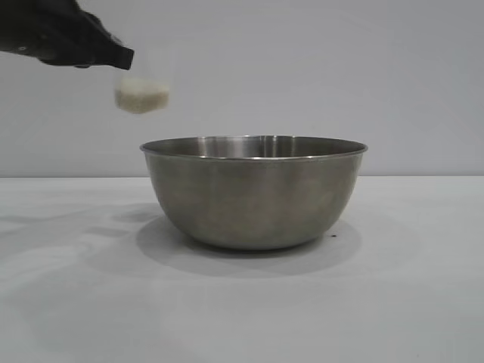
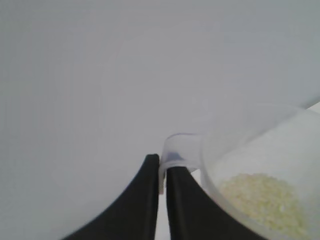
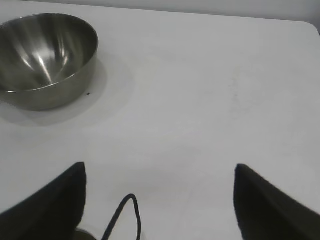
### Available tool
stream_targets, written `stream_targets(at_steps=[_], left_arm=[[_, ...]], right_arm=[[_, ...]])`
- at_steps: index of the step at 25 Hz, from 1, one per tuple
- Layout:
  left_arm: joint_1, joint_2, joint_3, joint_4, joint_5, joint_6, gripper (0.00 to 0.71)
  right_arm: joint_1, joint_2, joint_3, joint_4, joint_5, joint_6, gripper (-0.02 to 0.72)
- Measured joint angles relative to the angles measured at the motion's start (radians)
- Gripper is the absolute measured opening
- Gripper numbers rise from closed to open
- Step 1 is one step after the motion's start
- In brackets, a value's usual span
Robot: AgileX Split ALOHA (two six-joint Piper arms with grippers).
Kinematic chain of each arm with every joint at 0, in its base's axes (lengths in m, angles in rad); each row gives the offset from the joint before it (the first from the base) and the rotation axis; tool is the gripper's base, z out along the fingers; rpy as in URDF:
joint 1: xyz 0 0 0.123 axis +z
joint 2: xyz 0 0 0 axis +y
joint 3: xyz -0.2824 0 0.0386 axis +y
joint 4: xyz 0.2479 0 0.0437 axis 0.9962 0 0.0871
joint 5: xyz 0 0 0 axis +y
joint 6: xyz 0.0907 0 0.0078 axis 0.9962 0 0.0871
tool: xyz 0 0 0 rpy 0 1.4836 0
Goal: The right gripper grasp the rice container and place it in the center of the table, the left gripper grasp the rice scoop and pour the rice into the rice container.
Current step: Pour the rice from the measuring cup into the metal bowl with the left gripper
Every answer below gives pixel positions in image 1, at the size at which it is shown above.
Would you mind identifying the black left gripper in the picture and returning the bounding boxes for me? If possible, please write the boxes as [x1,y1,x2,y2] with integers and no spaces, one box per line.
[0,0,135,71]

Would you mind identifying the clear plastic measuring cup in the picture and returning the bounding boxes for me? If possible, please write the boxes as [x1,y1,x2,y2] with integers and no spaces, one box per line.
[112,37,175,115]

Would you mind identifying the white rice grains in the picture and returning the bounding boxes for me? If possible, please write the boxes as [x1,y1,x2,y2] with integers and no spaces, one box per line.
[114,76,170,114]

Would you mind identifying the stainless steel mixing bowl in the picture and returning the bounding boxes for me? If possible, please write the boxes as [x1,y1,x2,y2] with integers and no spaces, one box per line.
[138,135,369,251]

